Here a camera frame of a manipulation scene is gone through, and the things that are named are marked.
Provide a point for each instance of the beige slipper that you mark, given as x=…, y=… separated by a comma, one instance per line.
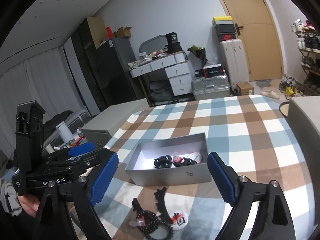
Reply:
x=270, y=94

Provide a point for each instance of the black curved banana clip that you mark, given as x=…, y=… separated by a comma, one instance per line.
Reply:
x=160, y=195

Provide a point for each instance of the white upright suitcase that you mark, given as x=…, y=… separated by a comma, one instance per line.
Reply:
x=234, y=60

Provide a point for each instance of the green black flower bouquet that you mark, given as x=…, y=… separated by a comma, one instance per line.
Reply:
x=199, y=52

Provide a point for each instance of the white curtain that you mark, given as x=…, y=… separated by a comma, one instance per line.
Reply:
x=45, y=78

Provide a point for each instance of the black red shoe box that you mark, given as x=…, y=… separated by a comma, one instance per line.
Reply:
x=210, y=71

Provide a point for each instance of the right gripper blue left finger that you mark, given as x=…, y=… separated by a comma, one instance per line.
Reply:
x=105, y=175

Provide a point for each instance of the silver ribbed suitcase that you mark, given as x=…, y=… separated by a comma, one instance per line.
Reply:
x=211, y=87

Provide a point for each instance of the wooden door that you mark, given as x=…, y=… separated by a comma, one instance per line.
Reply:
x=255, y=28

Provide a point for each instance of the black square hair claw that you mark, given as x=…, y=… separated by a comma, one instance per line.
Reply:
x=182, y=162

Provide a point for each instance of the white round pin badge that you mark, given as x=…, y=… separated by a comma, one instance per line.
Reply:
x=179, y=220

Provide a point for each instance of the black oval hair claw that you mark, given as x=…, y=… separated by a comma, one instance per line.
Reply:
x=164, y=161

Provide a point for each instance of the black hat box stack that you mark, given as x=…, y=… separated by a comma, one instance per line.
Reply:
x=173, y=43

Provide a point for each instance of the grey bedside cabinet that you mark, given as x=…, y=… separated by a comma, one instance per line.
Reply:
x=104, y=126

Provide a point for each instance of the person's left hand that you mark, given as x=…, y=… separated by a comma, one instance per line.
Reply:
x=29, y=204

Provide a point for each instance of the black refrigerator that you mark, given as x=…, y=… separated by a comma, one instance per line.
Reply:
x=116, y=82

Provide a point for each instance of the stacked shoe boxes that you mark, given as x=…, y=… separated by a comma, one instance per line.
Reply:
x=225, y=28

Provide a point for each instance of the white desk with drawers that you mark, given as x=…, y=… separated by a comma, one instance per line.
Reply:
x=176, y=69

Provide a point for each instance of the small brown cardboard box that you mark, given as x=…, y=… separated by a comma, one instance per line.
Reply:
x=244, y=88

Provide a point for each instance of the white cylindrical tumbler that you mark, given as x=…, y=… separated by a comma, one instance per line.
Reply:
x=64, y=132

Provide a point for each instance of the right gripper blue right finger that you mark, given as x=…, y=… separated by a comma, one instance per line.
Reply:
x=225, y=178

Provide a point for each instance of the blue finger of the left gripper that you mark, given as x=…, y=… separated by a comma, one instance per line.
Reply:
x=82, y=163
x=81, y=149

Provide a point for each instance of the grey bed footboard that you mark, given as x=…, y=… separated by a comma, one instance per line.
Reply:
x=303, y=118

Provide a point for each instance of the silver cardboard box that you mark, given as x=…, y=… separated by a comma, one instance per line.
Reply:
x=141, y=167

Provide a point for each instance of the wooden shoe rack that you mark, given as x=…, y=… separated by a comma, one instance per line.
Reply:
x=308, y=46

